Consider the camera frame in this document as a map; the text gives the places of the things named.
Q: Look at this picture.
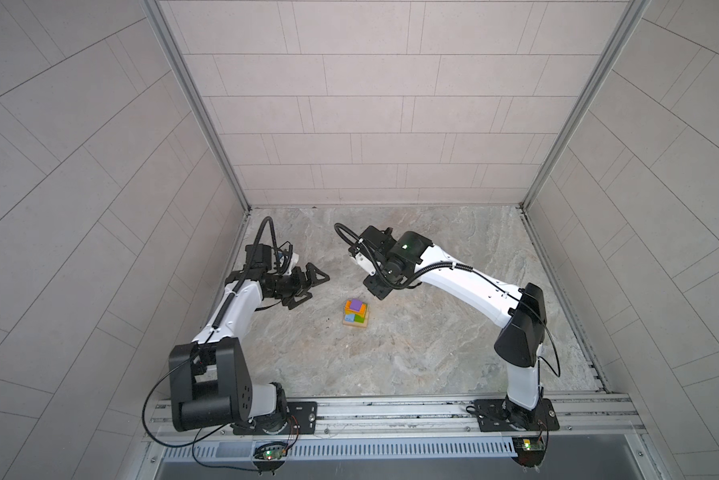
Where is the orange wood block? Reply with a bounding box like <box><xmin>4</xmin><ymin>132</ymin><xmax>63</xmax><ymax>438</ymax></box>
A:
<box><xmin>344</xmin><ymin>300</ymin><xmax>367</xmax><ymax>319</ymax></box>

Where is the purple wood cube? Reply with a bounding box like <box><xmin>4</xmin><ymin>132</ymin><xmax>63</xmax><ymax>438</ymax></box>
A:
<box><xmin>348</xmin><ymin>299</ymin><xmax>365</xmax><ymax>312</ymax></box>

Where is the natural wood block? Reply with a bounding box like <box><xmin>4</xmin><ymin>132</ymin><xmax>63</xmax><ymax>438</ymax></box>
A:
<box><xmin>341</xmin><ymin>321</ymin><xmax>369</xmax><ymax>328</ymax></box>

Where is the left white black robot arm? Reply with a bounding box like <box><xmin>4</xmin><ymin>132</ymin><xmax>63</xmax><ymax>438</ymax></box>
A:
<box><xmin>168</xmin><ymin>245</ymin><xmax>329</xmax><ymax>435</ymax></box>

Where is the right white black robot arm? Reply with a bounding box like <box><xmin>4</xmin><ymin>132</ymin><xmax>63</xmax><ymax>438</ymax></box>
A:
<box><xmin>334</xmin><ymin>223</ymin><xmax>559</xmax><ymax>432</ymax></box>

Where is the left green circuit board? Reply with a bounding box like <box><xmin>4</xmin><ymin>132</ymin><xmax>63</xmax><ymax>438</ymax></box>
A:
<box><xmin>253</xmin><ymin>441</ymin><xmax>288</xmax><ymax>462</ymax></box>

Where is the right circuit board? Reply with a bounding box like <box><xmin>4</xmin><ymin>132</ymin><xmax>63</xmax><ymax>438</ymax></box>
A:
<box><xmin>513</xmin><ymin>437</ymin><xmax>547</xmax><ymax>468</ymax></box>

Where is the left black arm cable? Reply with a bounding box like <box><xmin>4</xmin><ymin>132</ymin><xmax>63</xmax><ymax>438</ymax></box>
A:
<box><xmin>141</xmin><ymin>216</ymin><xmax>294</xmax><ymax>472</ymax></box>

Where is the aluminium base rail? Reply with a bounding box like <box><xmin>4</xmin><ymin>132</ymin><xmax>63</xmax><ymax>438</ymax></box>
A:
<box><xmin>138</xmin><ymin>392</ymin><xmax>647</xmax><ymax>446</ymax></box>

